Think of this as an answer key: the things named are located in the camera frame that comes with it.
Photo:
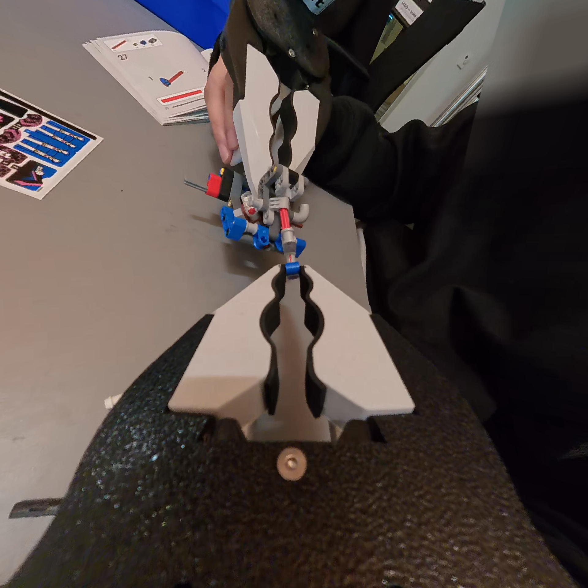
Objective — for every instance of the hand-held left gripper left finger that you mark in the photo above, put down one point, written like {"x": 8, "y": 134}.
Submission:
{"x": 220, "y": 367}

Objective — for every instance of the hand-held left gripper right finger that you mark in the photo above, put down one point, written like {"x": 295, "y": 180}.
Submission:
{"x": 363, "y": 367}

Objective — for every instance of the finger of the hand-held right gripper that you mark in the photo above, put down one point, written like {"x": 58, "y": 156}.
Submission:
{"x": 307, "y": 128}
{"x": 252, "y": 115}

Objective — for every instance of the grey and blue lego chassis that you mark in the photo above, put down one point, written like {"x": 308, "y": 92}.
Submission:
{"x": 257, "y": 206}

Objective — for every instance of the open lego instruction booklet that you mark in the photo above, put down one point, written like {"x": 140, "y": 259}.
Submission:
{"x": 151, "y": 78}

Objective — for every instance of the white lego pin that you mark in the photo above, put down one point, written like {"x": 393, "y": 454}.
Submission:
{"x": 111, "y": 400}

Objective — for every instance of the lego sticker sheet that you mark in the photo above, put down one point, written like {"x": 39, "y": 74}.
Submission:
{"x": 41, "y": 147}

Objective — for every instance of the dark grey angled lego beam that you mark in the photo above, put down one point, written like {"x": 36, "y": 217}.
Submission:
{"x": 34, "y": 508}

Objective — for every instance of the person's right hand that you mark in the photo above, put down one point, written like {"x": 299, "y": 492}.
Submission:
{"x": 220, "y": 110}

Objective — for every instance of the blue plastic storage bin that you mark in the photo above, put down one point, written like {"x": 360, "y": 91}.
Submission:
{"x": 183, "y": 18}

